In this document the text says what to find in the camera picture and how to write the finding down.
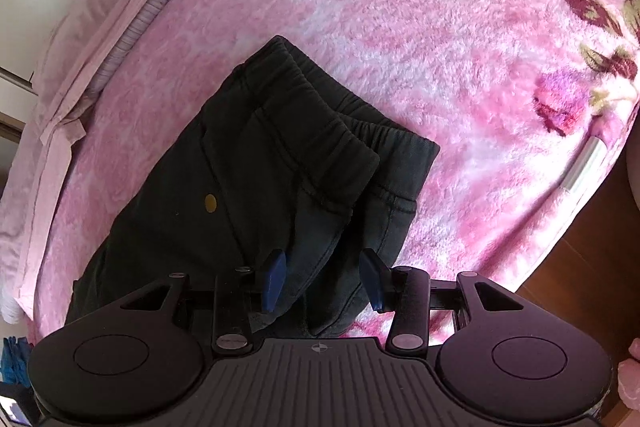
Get pink fluffy object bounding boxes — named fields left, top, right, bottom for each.
left=616, top=356, right=640, bottom=406

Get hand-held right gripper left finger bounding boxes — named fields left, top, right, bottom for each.
left=111, top=250, right=288, bottom=354

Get black pants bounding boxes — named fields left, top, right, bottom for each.
left=65, top=35, right=441, bottom=339

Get light pink bed sheet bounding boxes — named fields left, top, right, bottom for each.
left=0, top=0, right=236, bottom=321

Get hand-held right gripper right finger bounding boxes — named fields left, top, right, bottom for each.
left=359, top=249, right=525, bottom=352

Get blue cloth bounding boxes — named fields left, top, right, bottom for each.
left=0, top=335, right=34, bottom=389

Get pink floral fleece blanket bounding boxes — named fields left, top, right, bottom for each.
left=22, top=0, right=640, bottom=344

